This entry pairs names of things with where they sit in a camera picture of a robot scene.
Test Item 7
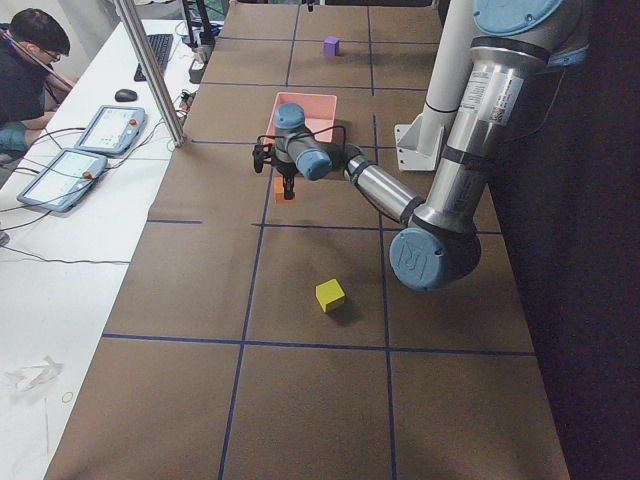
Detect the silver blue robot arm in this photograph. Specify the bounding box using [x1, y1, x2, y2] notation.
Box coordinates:
[253, 1, 592, 291]

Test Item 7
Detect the teach pendant tablet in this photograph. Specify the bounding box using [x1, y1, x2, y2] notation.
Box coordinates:
[74, 105, 146, 155]
[16, 148, 107, 213]

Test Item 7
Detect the aluminium frame post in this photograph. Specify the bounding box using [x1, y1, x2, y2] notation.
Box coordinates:
[114, 0, 186, 148]

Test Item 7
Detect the orange foam block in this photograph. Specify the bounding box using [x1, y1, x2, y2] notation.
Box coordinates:
[273, 177, 295, 204]

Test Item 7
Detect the near teach pendant tablet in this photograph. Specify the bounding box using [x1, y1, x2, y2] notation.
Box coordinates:
[16, 148, 107, 213]

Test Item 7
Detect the grey power strip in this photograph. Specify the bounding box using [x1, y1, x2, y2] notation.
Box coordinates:
[189, 44, 214, 84]

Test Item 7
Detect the black keyboard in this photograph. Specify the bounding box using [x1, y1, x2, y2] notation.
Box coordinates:
[147, 33, 174, 77]

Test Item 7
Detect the seated person in black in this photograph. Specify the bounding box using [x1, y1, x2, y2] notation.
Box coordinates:
[1, 8, 75, 157]

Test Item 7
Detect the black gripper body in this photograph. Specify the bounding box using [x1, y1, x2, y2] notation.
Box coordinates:
[276, 163, 299, 178]

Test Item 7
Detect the far teach pendant tablet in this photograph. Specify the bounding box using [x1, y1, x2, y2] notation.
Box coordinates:
[74, 105, 146, 155]

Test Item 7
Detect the yellow-green foam block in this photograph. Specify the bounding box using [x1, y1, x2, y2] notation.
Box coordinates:
[315, 278, 346, 313]

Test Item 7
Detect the crumpled white tissue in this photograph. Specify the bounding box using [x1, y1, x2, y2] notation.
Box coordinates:
[1, 355, 64, 394]

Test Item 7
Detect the pink plastic bin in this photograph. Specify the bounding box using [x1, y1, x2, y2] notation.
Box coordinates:
[266, 92, 337, 142]

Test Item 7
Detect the black computer mouse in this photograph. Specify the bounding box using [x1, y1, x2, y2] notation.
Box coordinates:
[114, 88, 138, 103]

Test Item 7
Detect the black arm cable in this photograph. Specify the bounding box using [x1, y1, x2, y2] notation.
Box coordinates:
[257, 124, 351, 151]

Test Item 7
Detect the purple foam block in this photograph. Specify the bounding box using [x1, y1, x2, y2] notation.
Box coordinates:
[323, 35, 340, 57]

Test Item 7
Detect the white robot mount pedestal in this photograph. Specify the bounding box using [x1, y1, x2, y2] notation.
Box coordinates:
[395, 0, 477, 171]

